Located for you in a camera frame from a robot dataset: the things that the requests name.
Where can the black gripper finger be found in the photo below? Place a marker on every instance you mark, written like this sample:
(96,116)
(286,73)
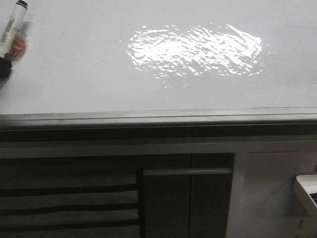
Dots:
(5,68)

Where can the white whiteboard marker with tape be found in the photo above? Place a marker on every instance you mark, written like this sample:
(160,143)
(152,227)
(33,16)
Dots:
(13,39)

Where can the dark slatted chair back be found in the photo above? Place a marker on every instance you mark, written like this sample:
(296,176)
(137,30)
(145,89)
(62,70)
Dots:
(102,204)

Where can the white plastic tray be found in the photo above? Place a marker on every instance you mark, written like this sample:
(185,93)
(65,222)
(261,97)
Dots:
(305,187)

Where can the white whiteboard with aluminium frame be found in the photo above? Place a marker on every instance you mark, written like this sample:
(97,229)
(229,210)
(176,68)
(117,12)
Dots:
(107,63)

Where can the grey cabinet panel with rail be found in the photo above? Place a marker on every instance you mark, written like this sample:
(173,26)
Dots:
(192,203)

